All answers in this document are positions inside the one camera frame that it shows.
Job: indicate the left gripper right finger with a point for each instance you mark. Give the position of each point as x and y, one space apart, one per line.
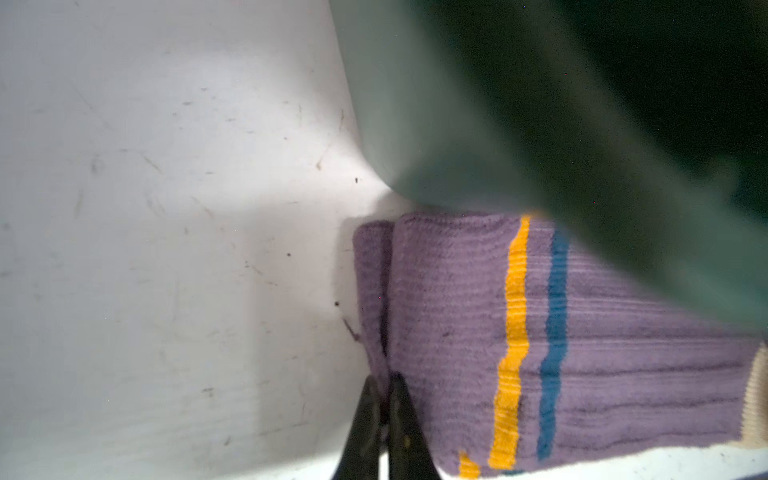
409 454

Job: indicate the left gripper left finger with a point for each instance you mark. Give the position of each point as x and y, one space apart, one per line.
360 456

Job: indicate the purple striped sock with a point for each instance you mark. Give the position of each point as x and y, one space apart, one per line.
521 351

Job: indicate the green compartment tray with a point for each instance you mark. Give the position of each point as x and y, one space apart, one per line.
639 126

